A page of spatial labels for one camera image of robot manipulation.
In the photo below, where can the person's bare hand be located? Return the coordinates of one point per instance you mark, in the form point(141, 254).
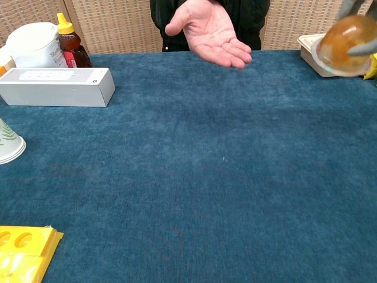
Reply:
point(212, 35)

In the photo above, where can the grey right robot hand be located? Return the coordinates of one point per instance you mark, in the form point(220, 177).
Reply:
point(363, 50)

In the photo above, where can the orange jelly cup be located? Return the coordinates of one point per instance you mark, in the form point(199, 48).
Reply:
point(347, 44)

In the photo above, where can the yellow snack bag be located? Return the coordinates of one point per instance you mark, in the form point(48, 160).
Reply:
point(371, 70)

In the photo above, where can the person's dark torso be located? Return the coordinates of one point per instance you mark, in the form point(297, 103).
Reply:
point(253, 20)

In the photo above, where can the beige lidded takeout container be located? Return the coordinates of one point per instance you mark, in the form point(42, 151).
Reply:
point(309, 50)

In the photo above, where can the honey bottle with yellow cap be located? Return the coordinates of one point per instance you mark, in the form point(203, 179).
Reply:
point(70, 44)

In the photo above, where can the blue tablecloth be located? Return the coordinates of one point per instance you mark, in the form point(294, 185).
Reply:
point(188, 177)

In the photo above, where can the white rectangular cardboard box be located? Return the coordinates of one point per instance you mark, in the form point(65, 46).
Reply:
point(59, 88)

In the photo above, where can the white round container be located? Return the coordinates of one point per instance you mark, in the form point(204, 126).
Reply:
point(33, 44)

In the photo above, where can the paper cup with leaf print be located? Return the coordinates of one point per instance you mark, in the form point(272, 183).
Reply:
point(9, 144)

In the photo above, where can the yellow plastic package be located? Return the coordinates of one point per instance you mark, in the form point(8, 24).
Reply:
point(20, 253)

